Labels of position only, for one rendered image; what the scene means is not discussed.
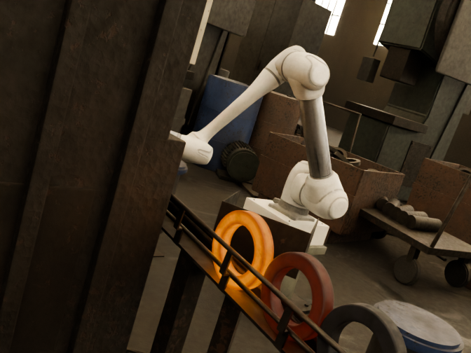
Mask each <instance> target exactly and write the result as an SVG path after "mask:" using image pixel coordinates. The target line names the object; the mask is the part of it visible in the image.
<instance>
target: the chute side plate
mask: <svg viewBox="0 0 471 353"><path fill-rule="evenodd" d="M170 201H171V202H172V203H174V204H175V205H176V206H177V207H178V208H179V209H180V206H179V205H177V204H176V203H175V202H174V201H173V200H172V199H171V198H170ZM167 210H168V211H169V212H170V213H171V214H172V215H173V216H174V217H175V218H177V215H178V213H177V212H176V211H175V210H174V209H173V208H171V206H170V205H168V208H167ZM185 214H186V215H187V216H188V217H189V218H190V219H191V220H192V221H193V222H194V223H195V224H196V225H197V226H198V227H200V225H199V224H198V223H197V222H195V221H194V220H193V219H192V218H191V217H190V216H189V215H188V214H187V213H186V212H185ZM181 223H182V224H183V225H184V226H185V227H186V228H187V229H188V230H189V231H190V232H191V233H192V234H193V235H194V236H196V234H197V231H196V230H195V229H194V228H193V227H192V226H190V225H189V224H188V223H187V222H186V221H185V220H184V219H182V222H181ZM205 233H206V234H207V235H208V236H209V237H210V238H211V239H212V240H213V237H212V236H211V235H210V234H209V233H208V232H207V231H205ZM201 242H202V243H203V244H204V245H205V246H206V247H207V248H208V249H209V250H210V251H211V252H212V245H211V244H210V243H209V242H208V241H207V240H206V239H204V238H202V240H201ZM232 259H233V260H234V261H235V262H236V263H238V264H239V265H240V266H241V267H242V268H243V269H244V270H246V267H244V266H243V265H242V264H241V263H240V262H239V261H238V260H237V259H236V258H234V257H233V258H232ZM250 290H251V291H252V292H253V293H254V294H255V295H256V296H257V297H258V298H260V299H261V292H260V290H258V289H257V288H254V289H250ZM293 315H294V316H295V317H296V318H297V319H298V320H299V321H300V322H301V323H302V322H303V320H301V319H300V318H299V317H298V316H297V315H296V314H295V313H294V312H293ZM306 344H307V345H308V346H309V347H310V348H311V349H312V350H313V351H314V352H315V353H317V350H316V344H315V343H314V342H313V341H312V340H307V341H306Z"/></svg>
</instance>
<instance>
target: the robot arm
mask: <svg viewBox="0 0 471 353"><path fill-rule="evenodd" d="M328 80H329V68H328V66H327V64H326V63H325V62H324V61H323V60H322V59H321V58H319V57H318V56H316V55H313V54H310V53H306V51H305V50H304V49H303V48H302V47H301V46H292V47H289V48H287V49H285V50H283V51H282V52H281V53H280V54H279V55H277V56H276V57H275V58H274V59H272V60H271V61H270V62H269V63H268V65H267V66H266V67H265V68H264V69H263V70H262V72H261V73H260V74H259V75H258V77H257V78H256V79H255V81H254V82H253V83H252V84H251V86H250V87H249V88H248V89H246V91H244V93H243V94H241V96H239V97H238V98H237V99H236V100H235V101H234V102H233V103H232V104H230V105H229V106H228V107H227V108H226V109H225V110H224V111H222V112H221V113H220V114H219V115H218V116H217V117H216V118H215V119H214V120H213V121H212V122H211V123H209V124H208V125H207V126H206V127H204V128H203V129H202V130H200V131H198V132H191V133H190V134H188V135H182V134H180V133H177V132H174V131H172V130H171V131H170V133H171V134H173V135H174V136H176V137H179V138H180V139H182V140H184V141H185V142H186V146H185V148H184V152H183V156H182V161H184V162H191V163H195V164H199V165H206V164H208V163H209V161H210V160H211V158H212V154H213V148H212V147H211V146H210V145H209V144H208V142H209V140H210V139H211V138H212V137H213V136H214V135H215V134H216V133H218V131H220V129H222V128H223V127H224V126H226V125H227V124H228V123H230V122H231V121H232V120H233V119H234V118H235V117H237V116H238V115H239V114H241V113H242V112H243V111H244V110H245V109H247V108H248V107H249V106H250V105H252V104H253V103H254V102H256V101H257V100H258V99H259V98H261V97H263V96H264V95H265V94H267V93H268V92H270V91H272V90H274V89H275V88H277V87H278V86H280V85H281V84H283V83H284V82H289V84H290V86H291V89H292V91H293V93H294V96H295V97H296V98H297V99H298V101H299V109H300V114H301V122H302V128H303V136H304V141H305V146H306V155H307V159H308V162H307V161H305V160H302V161H301V162H298V163H297V164H296V165H295V166H294V167H293V168H292V170H291V172H290V173H289V176H288V177H287V180H286V183H285V186H284V188H283V191H282V196H281V198H280V199H278V198H273V202H274V203H269V204H268V206H269V207H271V208H273V209H275V210H277V211H278V212H280V213H281V214H284V215H285V216H287V217H288V218H290V219H291V220H293V221H312V222H315V219H314V218H313V217H312V216H310V215H309V214H308V213H309V210H310V211H311V212H312V213H314V214H315V215H317V216H319V217H321V218H324V219H337V218H340V217H342V216H343V215H344V214H345V213H346V211H347V209H348V197H347V195H346V193H345V192H344V190H343V187H342V185H341V182H340V180H339V176H338V174H337V173H336V172H334V171H333V170H332V166H331V160H330V154H329V144H328V139H327V129H326V123H325V113H324V108H323V102H322V95H323V93H324V91H325V86H326V84H327V82H328Z"/></svg>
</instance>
